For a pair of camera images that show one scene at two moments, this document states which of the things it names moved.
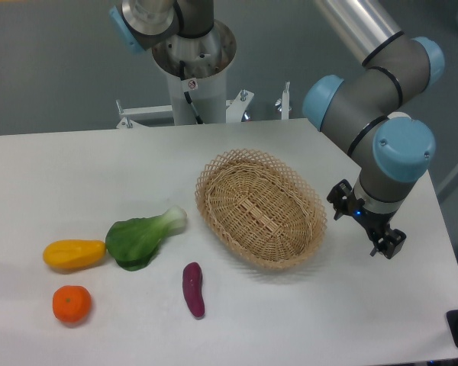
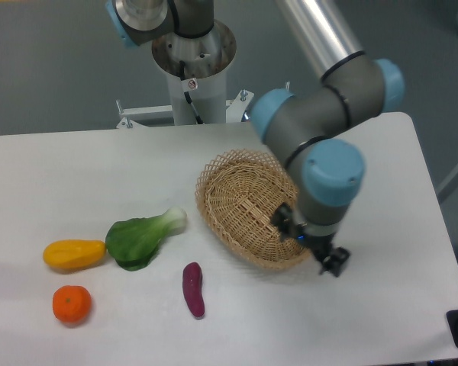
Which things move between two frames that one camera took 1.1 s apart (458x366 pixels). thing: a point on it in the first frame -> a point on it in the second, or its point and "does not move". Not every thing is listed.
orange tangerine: (72, 303) does not move
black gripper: (392, 240) -> (320, 245)
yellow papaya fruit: (69, 254) does not move
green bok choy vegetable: (132, 242) does not move
